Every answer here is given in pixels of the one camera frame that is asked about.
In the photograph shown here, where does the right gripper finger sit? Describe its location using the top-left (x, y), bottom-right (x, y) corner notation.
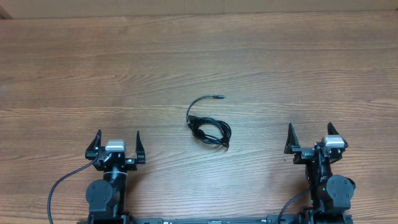
top-left (327, 122), bottom-right (348, 148)
top-left (284, 123), bottom-right (300, 154)

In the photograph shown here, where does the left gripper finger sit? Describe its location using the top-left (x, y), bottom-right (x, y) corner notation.
top-left (85, 129), bottom-right (102, 161)
top-left (135, 130), bottom-right (146, 164)

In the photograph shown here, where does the black cable bundle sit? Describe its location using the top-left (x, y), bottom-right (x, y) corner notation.
top-left (185, 95), bottom-right (233, 149)

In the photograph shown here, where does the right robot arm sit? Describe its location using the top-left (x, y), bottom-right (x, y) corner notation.
top-left (277, 123), bottom-right (356, 223)

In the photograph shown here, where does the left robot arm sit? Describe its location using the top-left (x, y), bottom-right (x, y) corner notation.
top-left (85, 131), bottom-right (146, 224)

